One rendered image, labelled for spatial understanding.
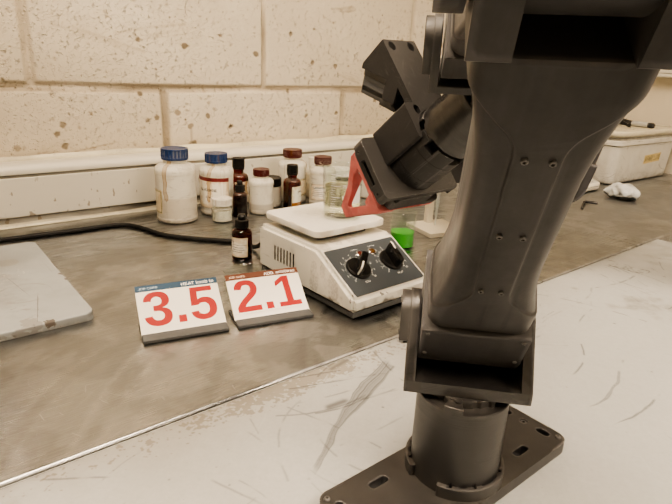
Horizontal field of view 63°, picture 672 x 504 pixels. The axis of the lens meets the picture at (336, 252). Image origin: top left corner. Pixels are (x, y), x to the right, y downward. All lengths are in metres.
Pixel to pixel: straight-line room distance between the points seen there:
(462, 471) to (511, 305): 0.13
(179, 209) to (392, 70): 0.57
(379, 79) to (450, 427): 0.33
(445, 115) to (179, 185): 0.61
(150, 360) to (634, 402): 0.46
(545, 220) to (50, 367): 0.47
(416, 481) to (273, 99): 0.98
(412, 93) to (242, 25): 0.74
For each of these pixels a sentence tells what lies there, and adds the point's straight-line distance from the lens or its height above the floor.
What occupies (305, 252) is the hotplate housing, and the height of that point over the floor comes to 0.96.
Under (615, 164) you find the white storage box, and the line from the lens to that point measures 1.66.
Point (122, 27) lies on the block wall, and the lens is 1.11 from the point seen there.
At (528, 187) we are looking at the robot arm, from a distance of 0.24.
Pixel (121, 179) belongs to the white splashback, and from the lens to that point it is 1.08.
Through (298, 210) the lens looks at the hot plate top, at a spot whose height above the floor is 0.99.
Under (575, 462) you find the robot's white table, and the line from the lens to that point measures 0.49.
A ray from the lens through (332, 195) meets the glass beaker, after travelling 0.71.
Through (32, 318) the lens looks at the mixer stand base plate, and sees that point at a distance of 0.68.
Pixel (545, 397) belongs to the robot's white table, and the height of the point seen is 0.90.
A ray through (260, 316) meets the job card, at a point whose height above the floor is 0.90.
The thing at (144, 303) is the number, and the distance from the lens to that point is 0.63.
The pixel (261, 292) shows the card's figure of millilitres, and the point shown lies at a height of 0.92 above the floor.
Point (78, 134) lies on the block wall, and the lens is 1.10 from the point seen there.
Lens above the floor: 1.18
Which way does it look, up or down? 19 degrees down
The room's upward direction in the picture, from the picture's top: 3 degrees clockwise
